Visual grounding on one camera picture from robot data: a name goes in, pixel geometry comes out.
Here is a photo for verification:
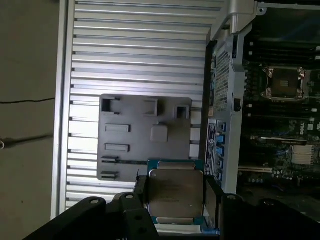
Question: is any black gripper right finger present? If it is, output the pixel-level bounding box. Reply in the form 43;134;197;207
204;175;320;240

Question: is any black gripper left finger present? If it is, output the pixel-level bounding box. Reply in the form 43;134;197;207
23;174;161;240

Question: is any silver topped CPU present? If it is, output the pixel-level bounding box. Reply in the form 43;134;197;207
146;158;207;230

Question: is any white expansion slot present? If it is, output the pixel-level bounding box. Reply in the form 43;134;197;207
238;166;273;174

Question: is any black RAM slot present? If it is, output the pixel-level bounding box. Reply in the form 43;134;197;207
244;101;320;119
248;37;320;62

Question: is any CPU socket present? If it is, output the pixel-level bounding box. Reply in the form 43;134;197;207
260;64;308;103

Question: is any blue and silver case latch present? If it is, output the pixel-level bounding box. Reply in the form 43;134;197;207
199;226;222;238

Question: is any silver finned heatsink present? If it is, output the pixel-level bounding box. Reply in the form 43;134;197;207
290;144;316;165

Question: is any green motherboard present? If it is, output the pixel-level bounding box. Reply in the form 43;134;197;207
238;32;320;201

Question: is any grey plastic parts rack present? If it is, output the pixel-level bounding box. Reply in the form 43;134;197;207
96;93;194;183

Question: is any black open PC case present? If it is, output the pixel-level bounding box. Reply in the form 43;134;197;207
201;0;320;221

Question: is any black floor cable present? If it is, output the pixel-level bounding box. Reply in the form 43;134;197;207
0;97;58;104
0;134;55;150

